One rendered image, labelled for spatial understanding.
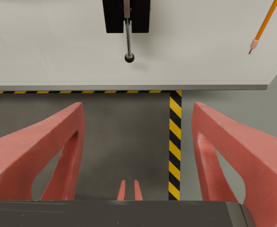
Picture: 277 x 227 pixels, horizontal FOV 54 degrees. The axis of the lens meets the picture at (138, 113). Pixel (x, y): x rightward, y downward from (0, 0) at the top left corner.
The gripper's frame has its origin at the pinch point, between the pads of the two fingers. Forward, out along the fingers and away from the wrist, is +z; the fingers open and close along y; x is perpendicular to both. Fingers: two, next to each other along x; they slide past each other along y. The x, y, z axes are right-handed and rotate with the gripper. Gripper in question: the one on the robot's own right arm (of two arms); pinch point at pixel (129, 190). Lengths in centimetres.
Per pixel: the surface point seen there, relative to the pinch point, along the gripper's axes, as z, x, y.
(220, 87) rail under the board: 24.3, 10.1, -16.7
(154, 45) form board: 22.5, -0.8, -3.5
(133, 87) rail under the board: 24.3, 10.2, -0.5
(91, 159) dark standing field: 58, 100, 21
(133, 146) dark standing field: 63, 95, -1
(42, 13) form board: 21.4, -6.5, 11.6
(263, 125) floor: 71, 87, -68
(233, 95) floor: 81, 76, -52
